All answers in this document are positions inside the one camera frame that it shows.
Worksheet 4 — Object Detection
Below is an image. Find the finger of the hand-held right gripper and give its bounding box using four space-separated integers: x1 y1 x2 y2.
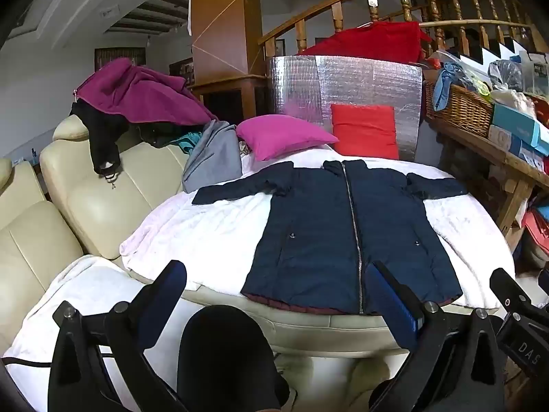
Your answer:
490 268 531 315

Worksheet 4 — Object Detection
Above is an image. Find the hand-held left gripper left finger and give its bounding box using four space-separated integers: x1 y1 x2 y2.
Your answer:
48 260 189 412

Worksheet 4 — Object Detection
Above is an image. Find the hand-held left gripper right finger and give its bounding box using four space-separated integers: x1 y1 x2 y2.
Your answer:
364 260 505 412

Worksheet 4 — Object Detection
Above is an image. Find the navy blue zip jacket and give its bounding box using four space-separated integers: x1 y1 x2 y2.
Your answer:
191 159 469 315

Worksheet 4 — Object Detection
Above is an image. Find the red bag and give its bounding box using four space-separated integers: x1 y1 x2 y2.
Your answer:
520 208 549 260

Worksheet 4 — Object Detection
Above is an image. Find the white blanket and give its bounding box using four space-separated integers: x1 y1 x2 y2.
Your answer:
119 144 516 310

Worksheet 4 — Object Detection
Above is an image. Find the white towel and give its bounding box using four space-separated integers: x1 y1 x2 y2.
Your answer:
3 254 194 412

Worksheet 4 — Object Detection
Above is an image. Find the person's leg in dark trousers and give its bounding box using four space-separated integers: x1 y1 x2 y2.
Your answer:
177 305 292 412

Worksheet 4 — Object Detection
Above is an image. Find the cream leather sofa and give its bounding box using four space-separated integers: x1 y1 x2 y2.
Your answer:
0 114 412 412

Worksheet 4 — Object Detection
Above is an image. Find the wooden side table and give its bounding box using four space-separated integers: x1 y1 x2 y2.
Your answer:
424 116 549 250

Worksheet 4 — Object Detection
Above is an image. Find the white patterned box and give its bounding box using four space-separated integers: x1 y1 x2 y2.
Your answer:
488 124 523 156

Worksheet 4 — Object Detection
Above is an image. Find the grey garment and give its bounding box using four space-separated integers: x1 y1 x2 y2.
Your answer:
182 120 243 194

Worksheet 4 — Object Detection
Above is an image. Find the teal garment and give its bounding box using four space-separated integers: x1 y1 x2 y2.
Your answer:
172 132 202 155

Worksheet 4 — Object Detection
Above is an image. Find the teal box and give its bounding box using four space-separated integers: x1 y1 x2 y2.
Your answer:
492 103 549 156

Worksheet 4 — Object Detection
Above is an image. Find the red pillow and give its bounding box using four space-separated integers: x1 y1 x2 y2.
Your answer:
330 104 399 160

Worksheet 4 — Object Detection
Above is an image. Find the black garment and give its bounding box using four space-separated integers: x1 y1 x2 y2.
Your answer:
69 101 189 190

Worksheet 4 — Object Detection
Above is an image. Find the wicker basket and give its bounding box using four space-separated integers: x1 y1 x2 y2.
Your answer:
424 79 496 139

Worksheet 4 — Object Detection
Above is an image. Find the magenta pillow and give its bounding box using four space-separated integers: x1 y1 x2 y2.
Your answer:
236 114 339 161

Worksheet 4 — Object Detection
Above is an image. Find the magenta fleece garment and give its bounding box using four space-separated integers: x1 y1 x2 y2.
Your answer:
76 57 219 126

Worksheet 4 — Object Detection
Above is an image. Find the clear plastic bag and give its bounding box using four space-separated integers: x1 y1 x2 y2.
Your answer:
488 60 525 93

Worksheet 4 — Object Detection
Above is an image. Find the blue cloth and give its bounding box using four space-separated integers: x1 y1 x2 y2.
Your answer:
432 62 472 112

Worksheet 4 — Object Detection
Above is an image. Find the silver foil insulation board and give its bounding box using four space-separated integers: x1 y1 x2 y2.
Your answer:
266 55 423 161

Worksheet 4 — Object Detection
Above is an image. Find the white staircase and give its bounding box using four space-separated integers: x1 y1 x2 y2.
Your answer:
463 34 549 71

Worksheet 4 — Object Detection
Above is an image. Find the red blanket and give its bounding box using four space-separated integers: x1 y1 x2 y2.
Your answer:
298 21 432 64

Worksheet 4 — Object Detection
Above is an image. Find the wooden pillar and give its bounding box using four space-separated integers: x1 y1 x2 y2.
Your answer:
189 0 269 121

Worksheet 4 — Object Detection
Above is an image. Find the wooden stair railing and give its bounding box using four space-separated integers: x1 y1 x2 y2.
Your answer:
258 0 537 58

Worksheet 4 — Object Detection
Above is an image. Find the black cable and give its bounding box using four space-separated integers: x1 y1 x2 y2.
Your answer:
2 355 112 370

